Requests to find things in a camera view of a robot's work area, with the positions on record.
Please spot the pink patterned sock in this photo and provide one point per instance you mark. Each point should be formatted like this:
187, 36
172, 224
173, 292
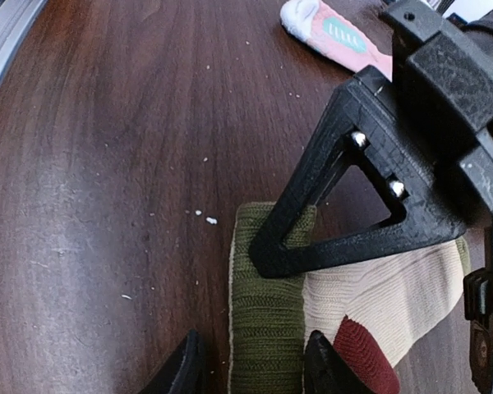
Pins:
319, 26

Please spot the aluminium front rail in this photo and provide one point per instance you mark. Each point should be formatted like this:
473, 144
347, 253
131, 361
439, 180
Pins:
16, 19

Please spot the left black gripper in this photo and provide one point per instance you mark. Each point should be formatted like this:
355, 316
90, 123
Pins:
363, 190

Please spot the striped beige maroon sock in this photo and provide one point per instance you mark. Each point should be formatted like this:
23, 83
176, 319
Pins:
371, 313

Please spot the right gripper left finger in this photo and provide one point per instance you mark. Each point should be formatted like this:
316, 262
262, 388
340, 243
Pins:
184, 370

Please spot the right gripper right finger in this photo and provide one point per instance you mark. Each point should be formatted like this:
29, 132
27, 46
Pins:
326, 372

